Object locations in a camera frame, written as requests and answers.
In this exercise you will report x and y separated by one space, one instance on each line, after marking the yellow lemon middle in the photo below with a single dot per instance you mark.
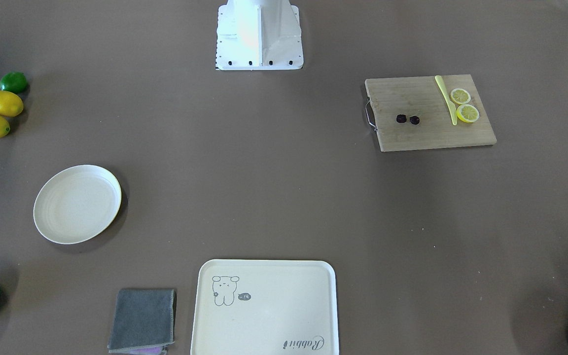
11 105

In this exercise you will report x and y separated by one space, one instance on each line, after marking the cream rabbit tray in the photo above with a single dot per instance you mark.
266 307

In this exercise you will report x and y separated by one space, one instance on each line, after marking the yellow plastic knife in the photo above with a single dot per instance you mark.
445 93

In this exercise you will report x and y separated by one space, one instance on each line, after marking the green lime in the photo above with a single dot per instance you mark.
15 82

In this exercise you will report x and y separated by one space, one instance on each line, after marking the bamboo cutting board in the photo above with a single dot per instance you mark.
388 97

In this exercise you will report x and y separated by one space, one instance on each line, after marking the white pedestal column base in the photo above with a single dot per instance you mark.
258 35

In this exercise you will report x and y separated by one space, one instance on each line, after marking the cream round plate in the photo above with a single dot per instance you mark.
77 204

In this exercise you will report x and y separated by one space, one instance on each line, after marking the grey folded cloth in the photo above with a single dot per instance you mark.
143 321

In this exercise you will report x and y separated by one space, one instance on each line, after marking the lemon slice near edge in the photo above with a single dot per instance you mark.
460 96

